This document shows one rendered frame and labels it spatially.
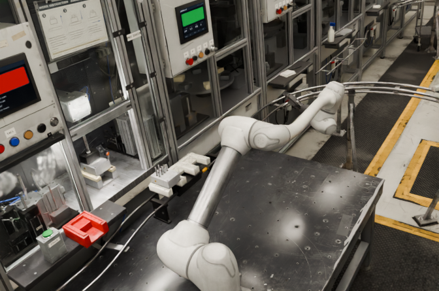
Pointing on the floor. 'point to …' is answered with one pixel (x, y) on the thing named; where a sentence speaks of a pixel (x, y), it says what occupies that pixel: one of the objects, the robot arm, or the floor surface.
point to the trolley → (422, 13)
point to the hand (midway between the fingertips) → (289, 98)
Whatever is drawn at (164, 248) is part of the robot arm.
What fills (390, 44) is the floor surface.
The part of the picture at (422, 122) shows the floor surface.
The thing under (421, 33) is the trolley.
